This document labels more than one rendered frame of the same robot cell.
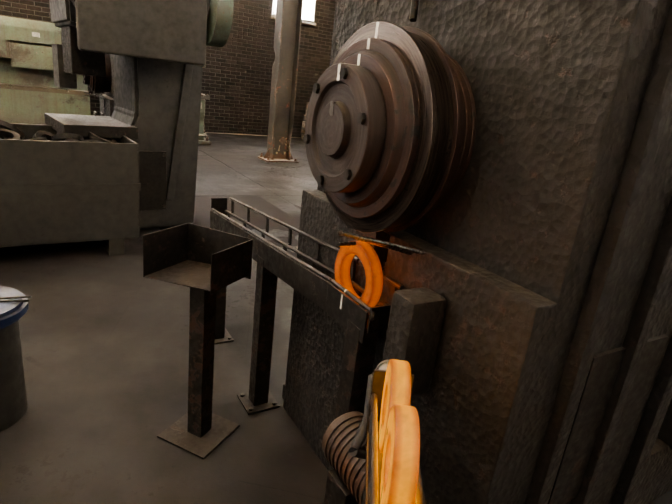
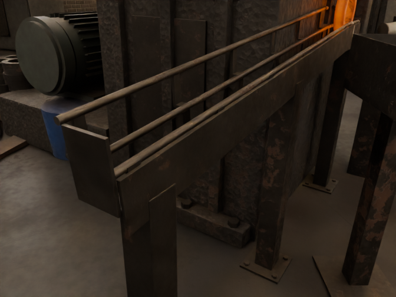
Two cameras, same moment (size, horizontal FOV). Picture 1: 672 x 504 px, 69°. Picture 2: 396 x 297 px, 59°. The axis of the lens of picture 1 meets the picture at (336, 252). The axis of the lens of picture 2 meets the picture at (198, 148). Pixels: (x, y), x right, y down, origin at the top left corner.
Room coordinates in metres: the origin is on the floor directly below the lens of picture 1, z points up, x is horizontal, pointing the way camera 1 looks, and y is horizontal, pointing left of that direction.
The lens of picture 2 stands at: (2.23, 0.94, 0.82)
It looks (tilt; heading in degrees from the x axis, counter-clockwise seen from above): 25 degrees down; 245
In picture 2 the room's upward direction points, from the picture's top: 1 degrees clockwise
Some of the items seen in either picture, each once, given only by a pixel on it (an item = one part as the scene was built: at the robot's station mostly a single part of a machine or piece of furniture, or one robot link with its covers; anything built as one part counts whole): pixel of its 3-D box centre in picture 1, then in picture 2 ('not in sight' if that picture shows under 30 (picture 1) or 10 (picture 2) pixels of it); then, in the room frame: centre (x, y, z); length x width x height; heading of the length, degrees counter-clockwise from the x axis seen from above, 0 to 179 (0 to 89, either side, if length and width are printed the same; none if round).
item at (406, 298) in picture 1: (413, 342); (352, 26); (0.99, -0.20, 0.68); 0.11 x 0.08 x 0.24; 122
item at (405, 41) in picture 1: (375, 132); not in sight; (1.19, -0.06, 1.12); 0.47 x 0.06 x 0.47; 32
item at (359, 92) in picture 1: (340, 130); not in sight; (1.13, 0.02, 1.12); 0.28 x 0.06 x 0.28; 32
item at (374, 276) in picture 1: (357, 275); (345, 10); (1.19, -0.06, 0.75); 0.18 x 0.03 x 0.18; 33
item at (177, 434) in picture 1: (196, 339); (385, 183); (1.45, 0.43, 0.36); 0.26 x 0.20 x 0.72; 67
